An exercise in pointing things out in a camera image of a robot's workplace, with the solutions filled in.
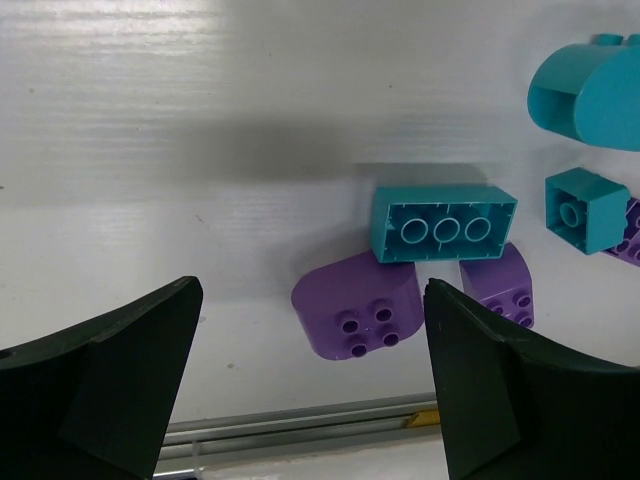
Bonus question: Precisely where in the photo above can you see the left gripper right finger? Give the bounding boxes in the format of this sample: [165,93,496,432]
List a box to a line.
[424,278,639,479]

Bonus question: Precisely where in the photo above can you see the teal rounded lego brick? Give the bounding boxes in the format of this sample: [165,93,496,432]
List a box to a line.
[527,33,639,152]

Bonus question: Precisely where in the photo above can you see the teal rectangular lego brick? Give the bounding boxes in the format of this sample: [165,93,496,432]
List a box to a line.
[370,185,518,263]

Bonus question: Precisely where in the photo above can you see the aluminium front rail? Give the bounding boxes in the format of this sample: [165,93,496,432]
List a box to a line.
[154,394,439,479]

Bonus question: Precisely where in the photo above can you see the purple rounded lego brick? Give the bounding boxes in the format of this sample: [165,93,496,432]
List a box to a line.
[291,251,424,361]

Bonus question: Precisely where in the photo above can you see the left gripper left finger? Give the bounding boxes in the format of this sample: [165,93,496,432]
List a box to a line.
[1,276,203,479]

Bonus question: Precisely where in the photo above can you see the purple studded lego brick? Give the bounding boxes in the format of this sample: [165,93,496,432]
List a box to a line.
[605,197,640,266]

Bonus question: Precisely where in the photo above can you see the small teal lego cube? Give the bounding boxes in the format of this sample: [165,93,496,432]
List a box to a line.
[545,167,631,255]

